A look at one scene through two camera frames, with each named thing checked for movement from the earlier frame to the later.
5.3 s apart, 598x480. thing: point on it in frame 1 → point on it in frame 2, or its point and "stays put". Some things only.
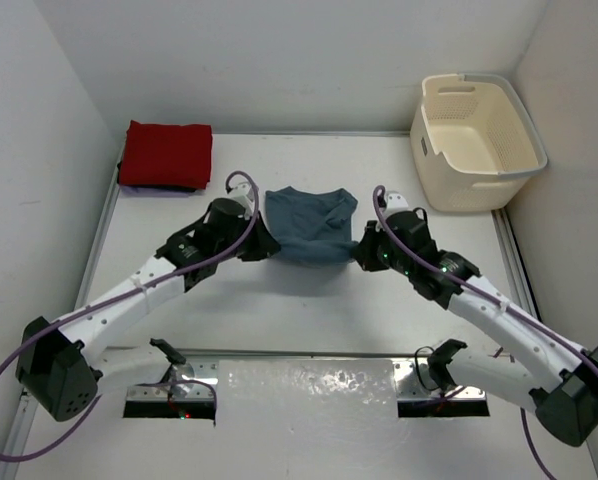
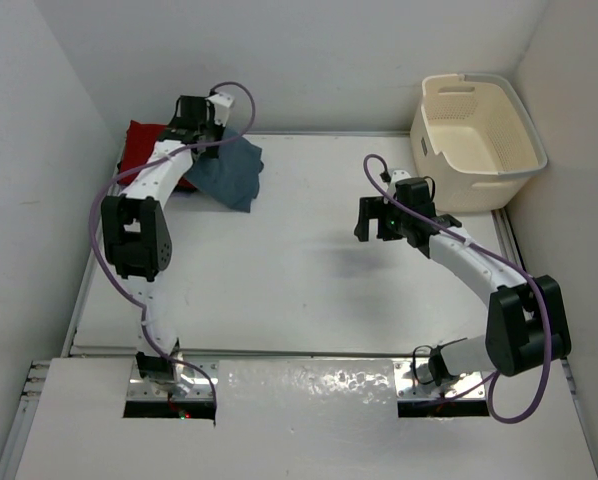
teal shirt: (310, 226) → (233, 177)
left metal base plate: (191, 380) stays put
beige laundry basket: (474, 142) stays put
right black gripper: (364, 249) → (372, 208)
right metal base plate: (414, 381) stays put
